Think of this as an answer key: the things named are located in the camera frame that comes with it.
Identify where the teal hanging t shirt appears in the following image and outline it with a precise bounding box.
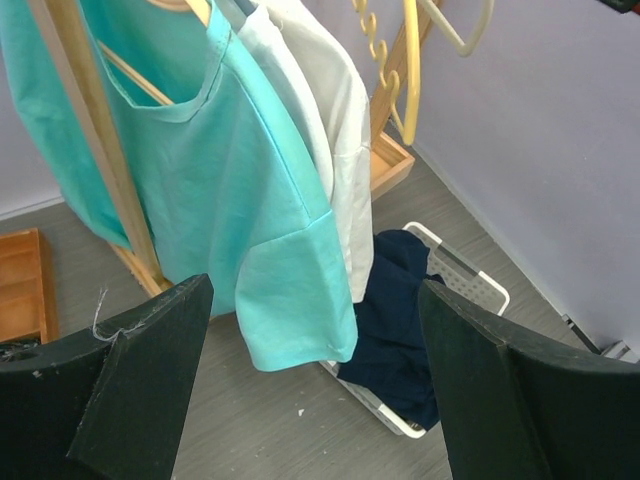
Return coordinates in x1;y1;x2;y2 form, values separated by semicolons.
0;0;360;373

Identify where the cream plastic hanger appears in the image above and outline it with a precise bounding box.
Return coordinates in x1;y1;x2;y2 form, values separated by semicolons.
419;0;496;57

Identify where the wooden clothes rack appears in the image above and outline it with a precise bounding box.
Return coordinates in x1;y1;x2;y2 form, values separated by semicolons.
28;1;452;297

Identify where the navy t shirt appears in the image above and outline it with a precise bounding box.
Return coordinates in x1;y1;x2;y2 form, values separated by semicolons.
338;230;445;430

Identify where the wooden compartment tray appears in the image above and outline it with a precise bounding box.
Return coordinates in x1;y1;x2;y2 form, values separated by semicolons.
1;229;59;343

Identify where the white perforated plastic basket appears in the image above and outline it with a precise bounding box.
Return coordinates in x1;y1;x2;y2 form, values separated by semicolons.
323;222;510;439

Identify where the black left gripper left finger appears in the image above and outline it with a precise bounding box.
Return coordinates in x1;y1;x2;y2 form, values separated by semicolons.
1;274;214;479

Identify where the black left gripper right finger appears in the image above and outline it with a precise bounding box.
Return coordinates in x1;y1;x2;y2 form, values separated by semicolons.
419;281;639;479

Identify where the light blue hanging t shirt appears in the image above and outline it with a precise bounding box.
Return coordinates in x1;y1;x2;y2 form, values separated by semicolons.
215;1;334;197

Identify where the white hanging t shirt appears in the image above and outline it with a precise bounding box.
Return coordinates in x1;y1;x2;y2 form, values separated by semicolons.
262;1;374;303

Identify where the wooden hanger with teal shirt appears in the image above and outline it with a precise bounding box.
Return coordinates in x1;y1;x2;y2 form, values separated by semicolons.
97;0;208;103

